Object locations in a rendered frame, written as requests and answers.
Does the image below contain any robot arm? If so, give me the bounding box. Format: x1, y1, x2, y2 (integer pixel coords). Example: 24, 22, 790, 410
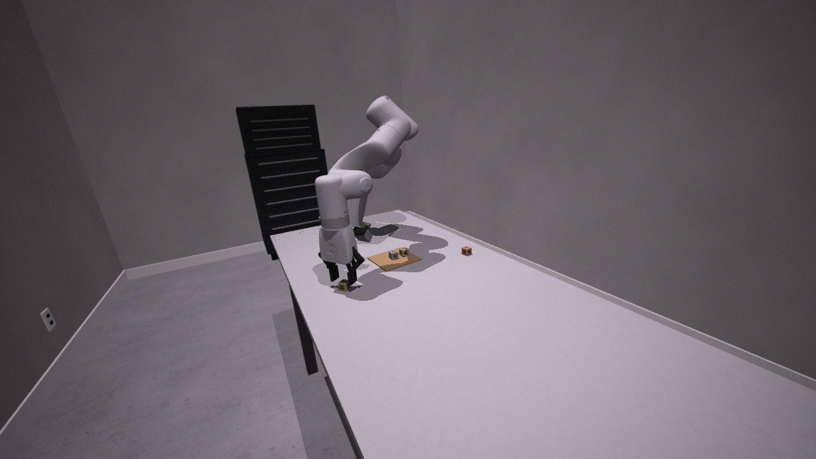
315, 96, 418, 242

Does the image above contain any tan flat square mat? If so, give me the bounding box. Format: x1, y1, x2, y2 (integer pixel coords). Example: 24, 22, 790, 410
367, 247, 422, 272

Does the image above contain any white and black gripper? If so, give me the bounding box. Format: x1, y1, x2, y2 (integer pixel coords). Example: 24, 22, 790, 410
318, 223, 364, 285

